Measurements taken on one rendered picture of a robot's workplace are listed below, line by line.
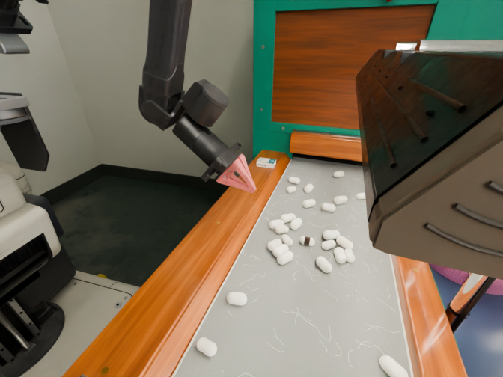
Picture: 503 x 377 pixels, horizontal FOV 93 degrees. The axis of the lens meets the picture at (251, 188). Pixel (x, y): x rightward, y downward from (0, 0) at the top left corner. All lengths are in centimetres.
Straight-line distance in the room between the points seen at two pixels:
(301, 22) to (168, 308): 82
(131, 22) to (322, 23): 155
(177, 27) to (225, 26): 137
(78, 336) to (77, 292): 20
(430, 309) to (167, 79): 57
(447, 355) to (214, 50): 179
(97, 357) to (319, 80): 85
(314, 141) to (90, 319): 101
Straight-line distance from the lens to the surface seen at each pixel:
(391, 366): 43
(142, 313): 44
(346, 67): 88
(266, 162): 81
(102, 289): 120
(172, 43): 47
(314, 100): 90
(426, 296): 51
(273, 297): 46
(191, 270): 47
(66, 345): 111
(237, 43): 180
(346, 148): 86
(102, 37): 234
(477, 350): 62
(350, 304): 48
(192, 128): 49
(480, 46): 32
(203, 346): 41
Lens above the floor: 111
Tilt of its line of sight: 30 degrees down
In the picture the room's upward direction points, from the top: straight up
